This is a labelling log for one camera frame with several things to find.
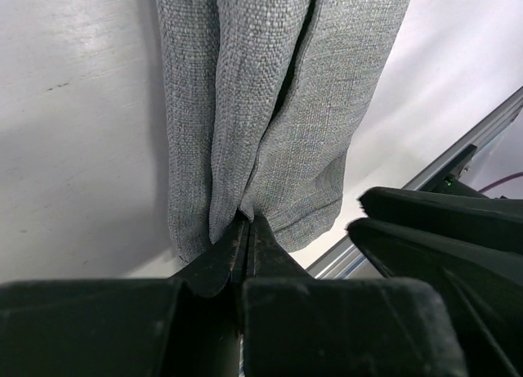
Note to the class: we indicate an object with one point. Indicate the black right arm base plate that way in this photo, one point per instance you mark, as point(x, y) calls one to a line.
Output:
point(446, 181)

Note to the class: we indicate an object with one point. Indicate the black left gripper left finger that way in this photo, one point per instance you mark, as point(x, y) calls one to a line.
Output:
point(183, 325)

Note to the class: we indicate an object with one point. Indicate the aluminium rail frame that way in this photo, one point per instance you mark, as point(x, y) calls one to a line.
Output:
point(345, 261)

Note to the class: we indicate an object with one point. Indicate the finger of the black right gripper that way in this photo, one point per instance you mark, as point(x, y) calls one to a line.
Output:
point(491, 223)
point(484, 307)

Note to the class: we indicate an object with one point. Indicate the grey cloth napkin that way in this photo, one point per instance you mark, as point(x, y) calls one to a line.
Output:
point(262, 100)

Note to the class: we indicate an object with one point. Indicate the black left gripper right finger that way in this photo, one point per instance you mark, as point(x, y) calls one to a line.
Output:
point(295, 325)

